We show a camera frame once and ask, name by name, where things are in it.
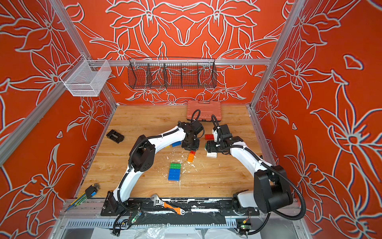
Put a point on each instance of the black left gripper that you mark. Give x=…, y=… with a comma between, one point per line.
x=194, y=149

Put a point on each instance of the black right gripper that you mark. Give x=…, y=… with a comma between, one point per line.
x=212, y=147

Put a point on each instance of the small orange lego brick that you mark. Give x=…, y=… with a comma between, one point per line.
x=191, y=158

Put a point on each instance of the green lego brick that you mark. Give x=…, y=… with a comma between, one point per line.
x=175, y=166

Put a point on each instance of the blue lego brick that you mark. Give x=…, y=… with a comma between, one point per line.
x=174, y=177
x=173, y=171
x=178, y=143

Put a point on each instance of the wide red lego brick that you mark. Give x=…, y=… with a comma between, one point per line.
x=209, y=137

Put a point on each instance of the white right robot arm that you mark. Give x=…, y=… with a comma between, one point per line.
x=271, y=191

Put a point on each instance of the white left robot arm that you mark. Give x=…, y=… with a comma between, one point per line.
x=141, y=158

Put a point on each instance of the blue lego brick back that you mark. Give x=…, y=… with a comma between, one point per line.
x=178, y=143

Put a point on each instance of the white lego brick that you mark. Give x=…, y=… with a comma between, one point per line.
x=212, y=154

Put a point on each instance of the salmon red tool case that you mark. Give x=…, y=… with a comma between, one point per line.
x=207, y=108

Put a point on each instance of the hex key set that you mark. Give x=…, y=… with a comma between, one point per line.
x=89, y=193

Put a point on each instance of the orange handled adjustable wrench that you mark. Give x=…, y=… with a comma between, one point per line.
x=159, y=203

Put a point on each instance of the black wire wall basket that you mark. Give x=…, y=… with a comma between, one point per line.
x=173, y=73

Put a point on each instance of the clear plastic wall bin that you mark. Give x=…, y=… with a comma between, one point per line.
x=84, y=80

